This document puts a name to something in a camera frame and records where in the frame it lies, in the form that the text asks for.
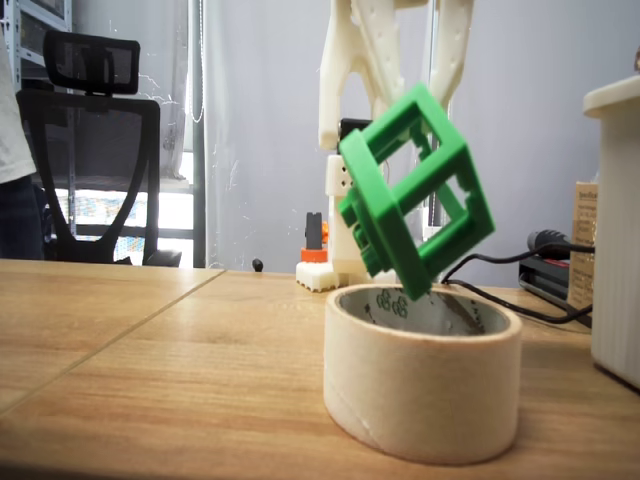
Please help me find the green hexagonal printed component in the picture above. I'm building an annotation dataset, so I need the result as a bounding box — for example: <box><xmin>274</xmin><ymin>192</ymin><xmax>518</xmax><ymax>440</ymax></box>
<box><xmin>337</xmin><ymin>82</ymin><xmax>497</xmax><ymax>302</ymax></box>

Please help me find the orange black table clamp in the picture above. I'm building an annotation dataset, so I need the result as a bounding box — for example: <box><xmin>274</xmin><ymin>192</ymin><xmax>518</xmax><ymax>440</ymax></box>
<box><xmin>298</xmin><ymin>211</ymin><xmax>330</xmax><ymax>265</ymax></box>

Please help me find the black mesh office chair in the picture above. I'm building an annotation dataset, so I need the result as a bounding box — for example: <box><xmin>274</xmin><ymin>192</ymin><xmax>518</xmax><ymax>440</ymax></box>
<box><xmin>14</xmin><ymin>28</ymin><xmax>184</xmax><ymax>267</ymax></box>

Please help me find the brown cardboard box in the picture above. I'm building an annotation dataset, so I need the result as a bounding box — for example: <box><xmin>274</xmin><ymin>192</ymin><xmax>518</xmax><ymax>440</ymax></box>
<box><xmin>567</xmin><ymin>180</ymin><xmax>600</xmax><ymax>314</ymax></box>

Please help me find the black power supply box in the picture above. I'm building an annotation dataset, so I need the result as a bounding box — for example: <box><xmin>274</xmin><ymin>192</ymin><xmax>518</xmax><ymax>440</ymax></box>
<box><xmin>518</xmin><ymin>254</ymin><xmax>574</xmax><ymax>307</ymax></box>

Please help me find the white ribbed container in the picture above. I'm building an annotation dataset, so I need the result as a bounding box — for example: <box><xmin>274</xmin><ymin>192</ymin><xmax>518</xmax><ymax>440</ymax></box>
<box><xmin>582</xmin><ymin>74</ymin><xmax>640</xmax><ymax>391</ymax></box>

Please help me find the grey metal shelf rack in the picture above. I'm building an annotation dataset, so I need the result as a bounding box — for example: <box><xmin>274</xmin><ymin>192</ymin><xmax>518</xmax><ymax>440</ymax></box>
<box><xmin>0</xmin><ymin>0</ymin><xmax>76</xmax><ymax>94</ymax></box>

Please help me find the beige masking tape roll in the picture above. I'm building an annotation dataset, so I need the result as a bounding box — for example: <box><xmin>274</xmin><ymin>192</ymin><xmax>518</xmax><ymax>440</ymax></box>
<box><xmin>322</xmin><ymin>283</ymin><xmax>524</xmax><ymax>465</ymax></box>

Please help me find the person's body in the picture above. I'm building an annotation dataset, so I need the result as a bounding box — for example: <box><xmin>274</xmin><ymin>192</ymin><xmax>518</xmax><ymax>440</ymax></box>
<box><xmin>0</xmin><ymin>29</ymin><xmax>47</xmax><ymax>261</ymax></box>

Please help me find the grey metal window post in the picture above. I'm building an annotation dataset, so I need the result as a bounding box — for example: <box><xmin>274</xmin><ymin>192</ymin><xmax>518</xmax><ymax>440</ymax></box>
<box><xmin>422</xmin><ymin>0</ymin><xmax>455</xmax><ymax>284</ymax></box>
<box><xmin>189</xmin><ymin>0</ymin><xmax>208</xmax><ymax>270</ymax></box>

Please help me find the black power cable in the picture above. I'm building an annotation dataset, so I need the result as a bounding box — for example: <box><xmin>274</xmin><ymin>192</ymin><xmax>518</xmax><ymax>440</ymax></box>
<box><xmin>442</xmin><ymin>228</ymin><xmax>596</xmax><ymax>286</ymax></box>
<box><xmin>447</xmin><ymin>278</ymin><xmax>596</xmax><ymax>326</ymax></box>

